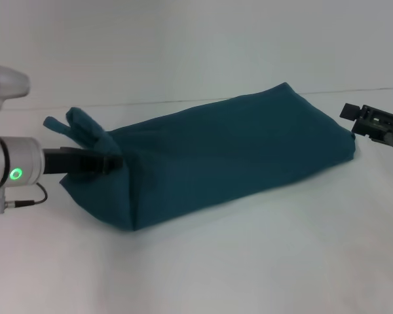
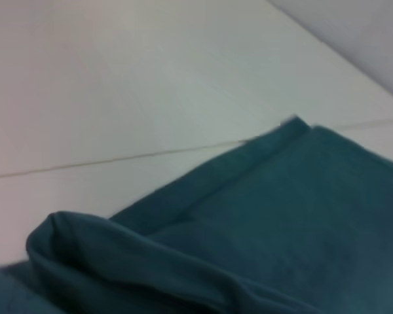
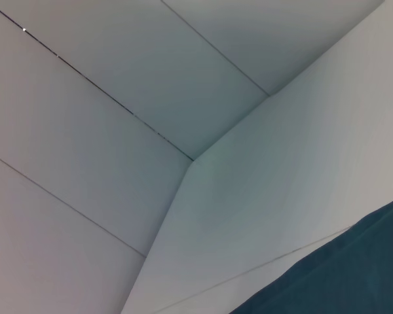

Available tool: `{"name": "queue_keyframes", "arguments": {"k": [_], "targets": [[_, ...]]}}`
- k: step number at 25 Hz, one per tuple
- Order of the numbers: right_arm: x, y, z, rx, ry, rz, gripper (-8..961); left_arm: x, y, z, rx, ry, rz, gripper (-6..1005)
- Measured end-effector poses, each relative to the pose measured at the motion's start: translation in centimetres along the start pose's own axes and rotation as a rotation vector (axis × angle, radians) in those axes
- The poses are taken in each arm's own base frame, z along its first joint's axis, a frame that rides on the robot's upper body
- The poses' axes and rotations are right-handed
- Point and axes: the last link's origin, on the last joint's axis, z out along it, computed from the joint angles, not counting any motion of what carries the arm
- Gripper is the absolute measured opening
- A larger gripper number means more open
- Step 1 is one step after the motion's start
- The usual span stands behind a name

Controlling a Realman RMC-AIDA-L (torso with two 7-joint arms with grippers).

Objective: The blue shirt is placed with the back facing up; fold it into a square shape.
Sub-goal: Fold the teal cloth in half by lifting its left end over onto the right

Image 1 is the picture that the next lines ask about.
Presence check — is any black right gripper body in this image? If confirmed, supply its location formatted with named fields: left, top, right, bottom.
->
left=369, top=109, right=393, bottom=153

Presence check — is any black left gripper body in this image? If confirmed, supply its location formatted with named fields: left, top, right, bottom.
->
left=41, top=147, right=88, bottom=177

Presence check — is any teal blue t-shirt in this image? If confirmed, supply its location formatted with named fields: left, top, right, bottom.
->
left=43, top=81, right=358, bottom=232

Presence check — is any left arm cable with connector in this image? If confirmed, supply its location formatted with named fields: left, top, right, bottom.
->
left=0, top=182, right=48, bottom=215

